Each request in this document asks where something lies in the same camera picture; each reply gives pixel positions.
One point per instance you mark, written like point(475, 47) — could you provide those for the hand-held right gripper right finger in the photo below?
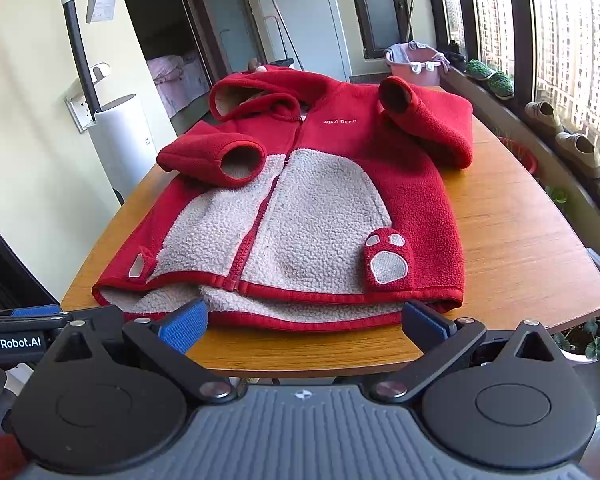
point(422, 322)

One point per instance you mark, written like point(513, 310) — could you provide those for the dark shoes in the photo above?
point(457, 57)

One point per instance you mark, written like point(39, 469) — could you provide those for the white wall hook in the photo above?
point(100, 72)

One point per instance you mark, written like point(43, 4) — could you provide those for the red plastic basin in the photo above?
point(522, 157)

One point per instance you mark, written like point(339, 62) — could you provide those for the white cabinet door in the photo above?
point(305, 15)

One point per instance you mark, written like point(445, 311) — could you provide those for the beige shoe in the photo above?
point(542, 117)
point(580, 155)

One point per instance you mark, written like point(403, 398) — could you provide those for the pink bedding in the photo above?
point(172, 77)

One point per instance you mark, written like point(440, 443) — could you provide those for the sliding glass door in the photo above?
point(215, 15)

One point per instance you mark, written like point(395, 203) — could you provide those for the white paper tag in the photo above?
point(102, 0)

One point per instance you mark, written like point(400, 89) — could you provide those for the green slipper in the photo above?
point(479, 69)
point(501, 85)

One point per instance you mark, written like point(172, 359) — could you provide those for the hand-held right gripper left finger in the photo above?
point(185, 327)

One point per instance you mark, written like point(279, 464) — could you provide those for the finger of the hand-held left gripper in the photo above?
point(25, 318)
point(35, 311)

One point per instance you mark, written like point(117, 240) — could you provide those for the small green plant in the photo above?
point(557, 195)

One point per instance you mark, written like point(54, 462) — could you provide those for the pink laundry basin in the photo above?
point(420, 77)

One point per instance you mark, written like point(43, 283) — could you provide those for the potted green plant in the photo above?
point(597, 347)

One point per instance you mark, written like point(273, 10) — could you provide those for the wall socket with clear cover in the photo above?
point(79, 112)

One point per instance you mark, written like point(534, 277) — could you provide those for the mop pole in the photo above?
point(411, 10)

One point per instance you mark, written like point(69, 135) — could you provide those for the dark framed small door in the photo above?
point(377, 5)

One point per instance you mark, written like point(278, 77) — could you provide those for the large dark framed window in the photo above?
point(525, 35)

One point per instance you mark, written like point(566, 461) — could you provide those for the red fleece hooded jacket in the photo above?
point(320, 210)

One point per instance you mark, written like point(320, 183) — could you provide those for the white upright vacuum cleaner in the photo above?
point(122, 145)

